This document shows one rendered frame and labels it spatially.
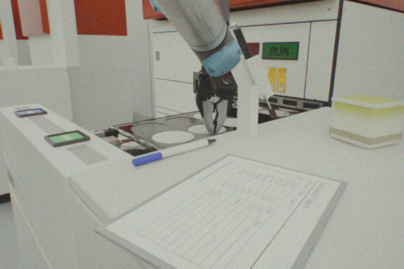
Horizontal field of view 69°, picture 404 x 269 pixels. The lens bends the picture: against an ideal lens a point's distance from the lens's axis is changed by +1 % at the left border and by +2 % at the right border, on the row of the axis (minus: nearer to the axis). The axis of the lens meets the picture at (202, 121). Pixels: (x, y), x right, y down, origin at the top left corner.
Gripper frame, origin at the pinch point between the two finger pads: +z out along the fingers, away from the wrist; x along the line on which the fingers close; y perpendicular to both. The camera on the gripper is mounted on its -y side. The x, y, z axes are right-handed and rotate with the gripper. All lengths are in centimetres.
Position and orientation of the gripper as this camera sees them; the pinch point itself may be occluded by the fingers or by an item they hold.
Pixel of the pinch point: (214, 131)
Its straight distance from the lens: 70.5
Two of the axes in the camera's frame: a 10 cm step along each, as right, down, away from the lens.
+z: 0.0, 9.7, 2.5
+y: -2.6, -2.4, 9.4
